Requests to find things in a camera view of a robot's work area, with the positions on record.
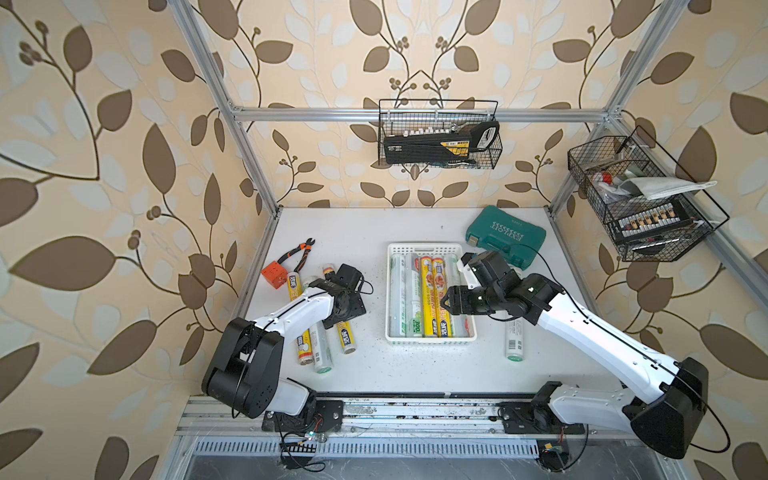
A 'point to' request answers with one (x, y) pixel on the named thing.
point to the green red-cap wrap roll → (398, 295)
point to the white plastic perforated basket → (467, 329)
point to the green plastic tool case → (501, 231)
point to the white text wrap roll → (514, 339)
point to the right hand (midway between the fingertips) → (450, 302)
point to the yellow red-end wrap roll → (304, 344)
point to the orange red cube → (275, 274)
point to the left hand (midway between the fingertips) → (351, 310)
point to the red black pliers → (307, 245)
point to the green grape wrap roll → (413, 296)
